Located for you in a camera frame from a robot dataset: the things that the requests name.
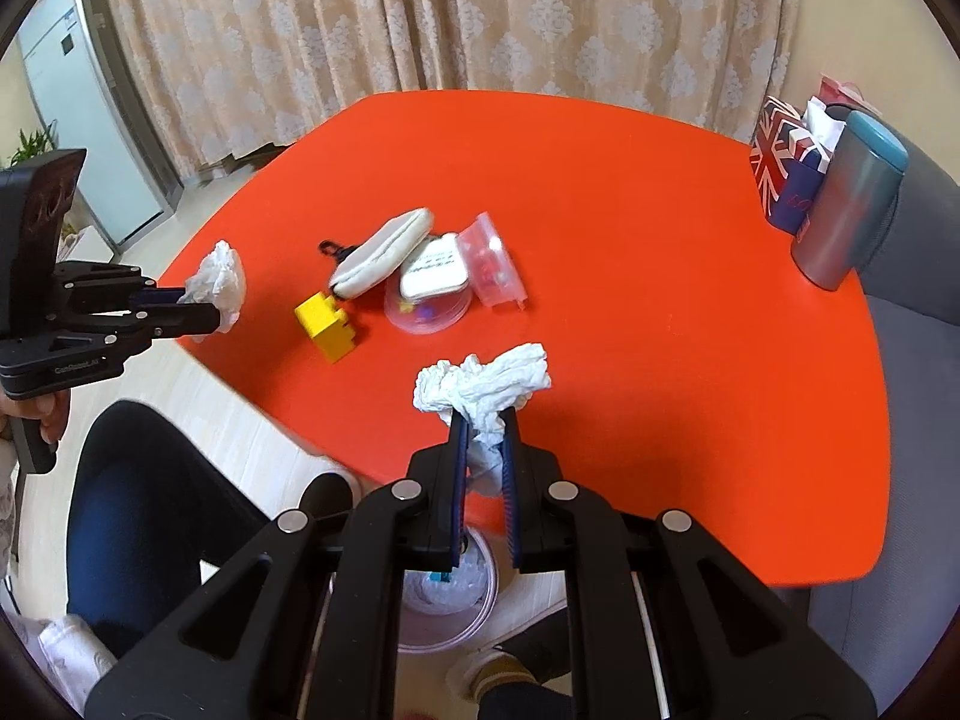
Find white tissue small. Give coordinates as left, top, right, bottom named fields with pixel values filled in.
left=179, top=241, right=247, bottom=333

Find white tissue large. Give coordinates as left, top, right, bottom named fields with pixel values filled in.
left=413, top=343, right=551, bottom=497

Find yellow toy block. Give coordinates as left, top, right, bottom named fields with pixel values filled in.
left=295, top=293, right=356, bottom=362

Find clear plastic lid container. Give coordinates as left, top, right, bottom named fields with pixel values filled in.
left=455, top=213, right=527, bottom=307

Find white fabric pouch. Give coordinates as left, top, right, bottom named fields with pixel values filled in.
left=317, top=208, right=434, bottom=301

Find white tissue packet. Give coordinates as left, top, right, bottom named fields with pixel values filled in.
left=398, top=232, right=469, bottom=302

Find pink translucent trash bin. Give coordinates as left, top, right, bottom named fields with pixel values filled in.
left=398, top=528, right=500, bottom=655

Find person's left hand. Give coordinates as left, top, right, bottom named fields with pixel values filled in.
left=0, top=390, right=70, bottom=444

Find clear plastic bowl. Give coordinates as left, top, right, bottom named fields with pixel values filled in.
left=384, top=275, right=472, bottom=335

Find green potted plant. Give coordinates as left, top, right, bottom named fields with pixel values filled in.
left=8, top=125, right=57, bottom=167

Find person's right foot sock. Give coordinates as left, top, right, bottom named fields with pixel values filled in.
left=446, top=647, right=537, bottom=704

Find white standing air conditioner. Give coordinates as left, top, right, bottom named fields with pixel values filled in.
left=16, top=0, right=184, bottom=252

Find beige patterned curtain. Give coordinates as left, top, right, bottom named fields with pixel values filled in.
left=107, top=0, right=799, bottom=176

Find grey sofa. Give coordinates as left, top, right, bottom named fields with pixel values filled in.
left=805, top=146, right=958, bottom=718

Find union jack tissue box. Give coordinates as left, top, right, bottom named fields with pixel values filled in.
left=750, top=96, right=844, bottom=236

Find grey blue thermos bottle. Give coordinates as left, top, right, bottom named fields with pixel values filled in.
left=791, top=110, right=910, bottom=291

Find pink box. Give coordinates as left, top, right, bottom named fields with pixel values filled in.
left=817, top=75, right=882, bottom=117

